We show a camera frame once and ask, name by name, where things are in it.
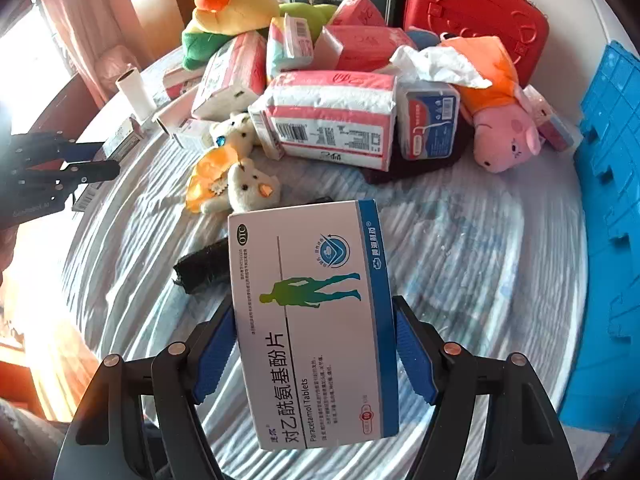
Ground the blue white medicine box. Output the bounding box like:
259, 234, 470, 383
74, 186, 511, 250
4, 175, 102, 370
227, 199, 401, 453

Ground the red plastic suitcase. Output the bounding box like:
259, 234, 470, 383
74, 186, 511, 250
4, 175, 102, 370
404, 0, 548, 86

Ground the crumpled white tissue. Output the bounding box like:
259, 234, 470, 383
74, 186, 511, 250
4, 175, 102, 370
389, 45, 493, 88

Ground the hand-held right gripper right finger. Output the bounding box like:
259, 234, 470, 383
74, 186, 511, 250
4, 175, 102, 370
392, 295, 572, 480

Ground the blue plastic crate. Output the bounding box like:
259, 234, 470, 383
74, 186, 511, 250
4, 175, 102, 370
557, 42, 640, 436

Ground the white bear plush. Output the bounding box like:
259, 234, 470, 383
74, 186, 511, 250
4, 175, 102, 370
227, 157, 281, 213
209, 112, 261, 148

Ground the yellow green plush toy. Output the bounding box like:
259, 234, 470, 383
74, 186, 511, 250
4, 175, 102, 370
181, 0, 281, 71

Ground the dark cloth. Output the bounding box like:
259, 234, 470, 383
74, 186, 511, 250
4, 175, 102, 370
362, 125, 473, 183

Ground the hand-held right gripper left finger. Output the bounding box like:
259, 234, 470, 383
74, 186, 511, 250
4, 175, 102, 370
52, 302, 242, 480

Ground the pastel patterned tissue pack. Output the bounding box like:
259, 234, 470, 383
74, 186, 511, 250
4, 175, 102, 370
265, 15, 316, 83

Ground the pink plastic bag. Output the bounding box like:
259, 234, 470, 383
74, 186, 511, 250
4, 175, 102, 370
95, 45, 138, 95

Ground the black lint roller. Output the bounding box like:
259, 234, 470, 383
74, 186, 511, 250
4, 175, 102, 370
173, 195, 333, 293

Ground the small pink white medicine box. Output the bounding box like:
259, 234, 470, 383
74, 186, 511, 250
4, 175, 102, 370
172, 117, 216, 150

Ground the long white box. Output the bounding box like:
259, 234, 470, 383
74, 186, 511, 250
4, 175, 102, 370
152, 95, 201, 136

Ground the pink curtain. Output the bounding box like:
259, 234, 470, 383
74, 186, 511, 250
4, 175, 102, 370
35, 0, 166, 91

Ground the small pink blue pack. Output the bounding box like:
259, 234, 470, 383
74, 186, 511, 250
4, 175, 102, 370
522, 85, 583, 151

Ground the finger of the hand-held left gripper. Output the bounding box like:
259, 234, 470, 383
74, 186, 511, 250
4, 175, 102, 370
61, 160, 121, 184
60, 142, 108, 161

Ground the pig plush in orange dress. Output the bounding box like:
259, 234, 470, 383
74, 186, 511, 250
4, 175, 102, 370
440, 35, 546, 173

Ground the blue dental floss box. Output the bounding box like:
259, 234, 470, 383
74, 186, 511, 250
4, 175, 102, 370
397, 84, 460, 161

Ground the blue round plush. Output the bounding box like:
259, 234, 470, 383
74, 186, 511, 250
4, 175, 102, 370
405, 27, 441, 51

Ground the white roll with brown core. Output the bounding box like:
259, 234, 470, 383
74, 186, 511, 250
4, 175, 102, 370
116, 67, 157, 121

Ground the large pink white tissue pack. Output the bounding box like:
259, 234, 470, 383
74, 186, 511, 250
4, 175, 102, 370
192, 35, 268, 118

